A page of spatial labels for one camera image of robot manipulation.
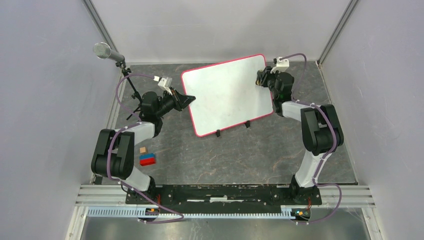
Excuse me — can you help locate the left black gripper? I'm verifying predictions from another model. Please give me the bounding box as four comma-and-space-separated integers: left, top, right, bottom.
154, 86, 194, 118

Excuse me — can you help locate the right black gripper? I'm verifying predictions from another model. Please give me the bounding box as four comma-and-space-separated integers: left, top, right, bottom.
256, 66, 281, 100

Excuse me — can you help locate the pink framed whiteboard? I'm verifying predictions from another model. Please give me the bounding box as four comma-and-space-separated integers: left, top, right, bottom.
181, 54, 273, 137

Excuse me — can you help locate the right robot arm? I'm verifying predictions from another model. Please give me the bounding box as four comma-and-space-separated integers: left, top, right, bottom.
255, 66, 344, 204

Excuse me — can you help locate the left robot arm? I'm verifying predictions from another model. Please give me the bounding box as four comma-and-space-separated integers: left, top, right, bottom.
91, 88, 196, 204

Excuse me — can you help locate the small wooden cube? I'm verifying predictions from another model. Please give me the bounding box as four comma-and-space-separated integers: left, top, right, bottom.
139, 147, 148, 154

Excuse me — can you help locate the blue block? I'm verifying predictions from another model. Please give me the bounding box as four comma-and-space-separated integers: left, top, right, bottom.
139, 153, 156, 161

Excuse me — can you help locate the red block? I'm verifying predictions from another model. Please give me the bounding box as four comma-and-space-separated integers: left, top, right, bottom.
139, 157, 156, 167

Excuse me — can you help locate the grey microphone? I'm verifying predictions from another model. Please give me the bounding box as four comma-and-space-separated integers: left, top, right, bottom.
92, 42, 125, 63

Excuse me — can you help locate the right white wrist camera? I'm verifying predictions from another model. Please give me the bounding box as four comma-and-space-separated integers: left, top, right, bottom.
270, 57, 290, 74

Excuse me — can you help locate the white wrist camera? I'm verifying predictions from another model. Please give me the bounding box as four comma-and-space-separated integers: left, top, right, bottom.
153, 76, 173, 96
270, 57, 290, 74

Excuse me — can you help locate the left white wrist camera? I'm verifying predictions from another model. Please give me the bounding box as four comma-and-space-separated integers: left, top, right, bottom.
153, 76, 173, 96

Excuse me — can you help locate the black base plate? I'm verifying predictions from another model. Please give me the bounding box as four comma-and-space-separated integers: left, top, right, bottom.
146, 184, 323, 215

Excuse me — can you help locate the aluminium rail frame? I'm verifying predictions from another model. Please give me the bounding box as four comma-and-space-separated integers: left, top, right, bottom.
66, 184, 384, 240

